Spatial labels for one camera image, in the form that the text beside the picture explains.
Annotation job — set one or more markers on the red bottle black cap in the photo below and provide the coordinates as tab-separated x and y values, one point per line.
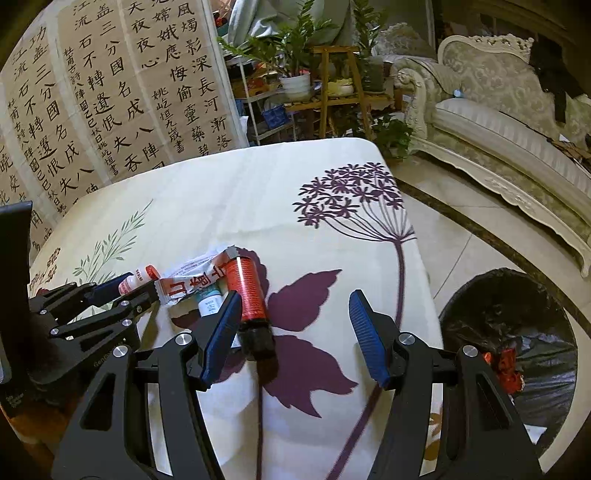
254	331

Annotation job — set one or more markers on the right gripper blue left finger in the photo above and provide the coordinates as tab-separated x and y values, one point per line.
211	343

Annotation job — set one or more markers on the black trash bag bin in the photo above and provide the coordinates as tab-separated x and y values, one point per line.
502	309

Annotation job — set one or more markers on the calligraphy folding screen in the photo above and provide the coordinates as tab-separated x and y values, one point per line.
97	91

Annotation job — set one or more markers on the small teal white tube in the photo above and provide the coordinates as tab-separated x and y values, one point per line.
209	300

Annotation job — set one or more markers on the metal wire shelf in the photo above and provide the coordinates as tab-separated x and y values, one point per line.
256	88

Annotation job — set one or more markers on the floral cream tablecloth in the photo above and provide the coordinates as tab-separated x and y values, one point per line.
323	219

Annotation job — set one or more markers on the white potted green plant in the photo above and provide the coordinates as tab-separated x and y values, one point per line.
286	50

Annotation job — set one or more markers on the black garment on sofa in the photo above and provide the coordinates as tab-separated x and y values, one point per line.
547	60

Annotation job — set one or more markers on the small floor plant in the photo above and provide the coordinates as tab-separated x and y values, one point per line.
392	136

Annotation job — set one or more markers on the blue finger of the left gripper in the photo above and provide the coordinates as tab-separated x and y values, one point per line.
137	302
106	292

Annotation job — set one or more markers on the red white snack wrapper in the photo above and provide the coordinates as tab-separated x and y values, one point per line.
194	275

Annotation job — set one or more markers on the yellow flower pot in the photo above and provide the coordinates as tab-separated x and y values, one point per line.
341	88

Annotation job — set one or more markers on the blue basket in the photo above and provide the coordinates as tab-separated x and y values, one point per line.
276	117

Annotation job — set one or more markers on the small white bottle red cap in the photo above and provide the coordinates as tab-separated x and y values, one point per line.
137	278

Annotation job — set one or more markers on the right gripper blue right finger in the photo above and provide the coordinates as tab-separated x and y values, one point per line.
377	336

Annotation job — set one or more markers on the orange trash in bin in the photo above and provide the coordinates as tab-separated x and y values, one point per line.
504	364

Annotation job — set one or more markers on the ornate cream sofa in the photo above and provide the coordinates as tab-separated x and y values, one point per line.
480	108

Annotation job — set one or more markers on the wooden plant stand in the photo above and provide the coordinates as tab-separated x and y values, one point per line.
322	102

